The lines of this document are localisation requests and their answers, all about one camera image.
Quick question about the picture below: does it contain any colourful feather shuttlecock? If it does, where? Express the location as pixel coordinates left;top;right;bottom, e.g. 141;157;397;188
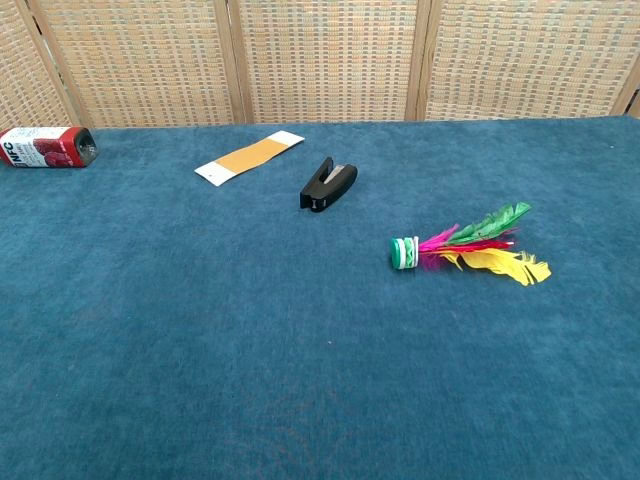
389;201;553;288

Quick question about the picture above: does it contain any black stapler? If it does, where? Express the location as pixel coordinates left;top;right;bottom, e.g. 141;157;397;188
299;156;359;213

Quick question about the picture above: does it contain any blue carpet table cover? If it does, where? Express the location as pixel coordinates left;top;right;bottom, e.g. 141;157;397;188
0;115;640;480

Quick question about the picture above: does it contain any white and orange paper strip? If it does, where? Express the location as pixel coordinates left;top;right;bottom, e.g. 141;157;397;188
193;130;306;188

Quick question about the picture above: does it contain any woven rattan folding screen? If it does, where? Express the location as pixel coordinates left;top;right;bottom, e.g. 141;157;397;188
0;0;640;132

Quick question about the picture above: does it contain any red NFC juice carton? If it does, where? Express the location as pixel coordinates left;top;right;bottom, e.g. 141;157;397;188
0;125;100;170

